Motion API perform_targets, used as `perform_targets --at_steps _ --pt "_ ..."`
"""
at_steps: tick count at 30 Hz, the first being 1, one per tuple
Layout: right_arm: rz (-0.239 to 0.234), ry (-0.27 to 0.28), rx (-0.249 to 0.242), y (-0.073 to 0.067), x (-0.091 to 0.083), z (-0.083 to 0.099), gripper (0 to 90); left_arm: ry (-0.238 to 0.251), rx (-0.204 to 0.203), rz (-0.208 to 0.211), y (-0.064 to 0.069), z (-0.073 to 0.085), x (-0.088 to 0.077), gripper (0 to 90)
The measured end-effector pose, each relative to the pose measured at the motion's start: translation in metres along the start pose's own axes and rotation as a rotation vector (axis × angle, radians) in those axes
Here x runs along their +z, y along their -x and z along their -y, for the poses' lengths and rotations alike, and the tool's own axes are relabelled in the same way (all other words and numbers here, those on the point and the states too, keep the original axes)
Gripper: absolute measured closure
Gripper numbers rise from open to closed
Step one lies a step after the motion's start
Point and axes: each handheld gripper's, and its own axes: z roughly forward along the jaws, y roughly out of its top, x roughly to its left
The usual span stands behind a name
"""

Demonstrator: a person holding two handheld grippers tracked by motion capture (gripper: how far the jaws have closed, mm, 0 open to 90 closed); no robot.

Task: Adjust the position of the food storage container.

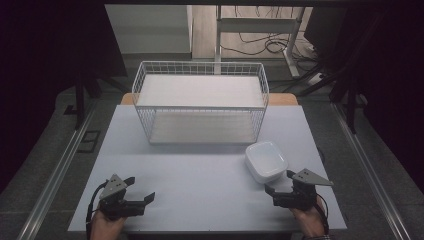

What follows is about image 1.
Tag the white metal desk frame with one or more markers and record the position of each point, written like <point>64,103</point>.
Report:
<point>256,24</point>

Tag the black metal stand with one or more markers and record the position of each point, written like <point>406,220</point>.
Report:
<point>350,100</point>
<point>80,100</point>

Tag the white square plate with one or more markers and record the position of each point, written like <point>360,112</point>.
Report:
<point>266,157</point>
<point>268,178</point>

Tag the person's right hand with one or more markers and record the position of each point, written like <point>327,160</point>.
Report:
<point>308,218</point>

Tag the white cabinet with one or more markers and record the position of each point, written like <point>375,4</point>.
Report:
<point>150,30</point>

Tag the light wooden board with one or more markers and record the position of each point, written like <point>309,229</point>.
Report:
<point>283,99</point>

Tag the metal floor rail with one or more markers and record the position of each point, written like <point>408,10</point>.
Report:
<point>56,173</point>
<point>370,173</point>

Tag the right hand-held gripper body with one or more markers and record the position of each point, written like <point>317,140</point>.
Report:
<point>300,193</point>

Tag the person's left hand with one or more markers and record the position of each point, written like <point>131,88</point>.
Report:
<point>106,225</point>

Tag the white power strip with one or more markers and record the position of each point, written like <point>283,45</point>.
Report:
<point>315,78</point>

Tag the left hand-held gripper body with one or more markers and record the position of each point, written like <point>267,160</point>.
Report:
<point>112,190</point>

